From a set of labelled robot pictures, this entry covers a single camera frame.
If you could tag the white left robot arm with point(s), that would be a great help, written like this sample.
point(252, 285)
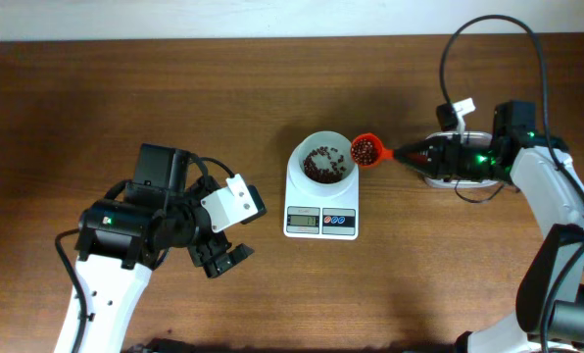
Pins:
point(171, 202)

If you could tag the white round bowl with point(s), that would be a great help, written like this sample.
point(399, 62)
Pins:
point(323, 138)

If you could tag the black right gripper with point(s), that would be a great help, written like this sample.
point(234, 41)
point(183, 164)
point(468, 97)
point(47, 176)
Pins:
point(439, 166)

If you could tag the orange plastic scoop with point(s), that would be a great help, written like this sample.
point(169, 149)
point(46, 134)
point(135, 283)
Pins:
point(368, 151)

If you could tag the clear plastic bean container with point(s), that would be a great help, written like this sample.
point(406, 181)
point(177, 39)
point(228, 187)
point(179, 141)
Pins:
point(472, 138)

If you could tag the red beans in bowl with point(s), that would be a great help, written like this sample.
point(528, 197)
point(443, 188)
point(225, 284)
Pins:
point(324, 165)

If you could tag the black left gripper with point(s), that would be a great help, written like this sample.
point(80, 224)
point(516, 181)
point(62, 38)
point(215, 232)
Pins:
point(216, 245)

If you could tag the white digital kitchen scale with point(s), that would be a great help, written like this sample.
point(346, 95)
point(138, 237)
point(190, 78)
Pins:
point(319, 211)

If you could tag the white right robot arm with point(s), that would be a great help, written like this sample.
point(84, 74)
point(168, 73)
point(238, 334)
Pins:
point(549, 305)

